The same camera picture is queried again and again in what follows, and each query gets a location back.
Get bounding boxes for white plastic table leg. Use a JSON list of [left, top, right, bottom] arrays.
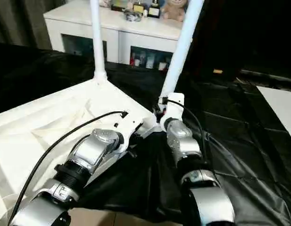
[[90, 0, 108, 83], [158, 0, 205, 102]]

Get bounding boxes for small grey object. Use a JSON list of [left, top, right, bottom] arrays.
[[124, 10, 142, 23]]

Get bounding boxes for black work mat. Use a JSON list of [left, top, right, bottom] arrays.
[[0, 41, 291, 226]]

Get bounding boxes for white cabinet with glass doors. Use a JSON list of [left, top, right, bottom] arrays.
[[43, 0, 184, 72]]

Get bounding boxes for flat white board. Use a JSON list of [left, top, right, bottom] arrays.
[[257, 86, 291, 143]]

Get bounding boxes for grey curtain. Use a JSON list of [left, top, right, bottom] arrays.
[[0, 0, 67, 50]]

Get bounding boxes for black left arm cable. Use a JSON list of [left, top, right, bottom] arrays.
[[8, 110, 130, 223]]

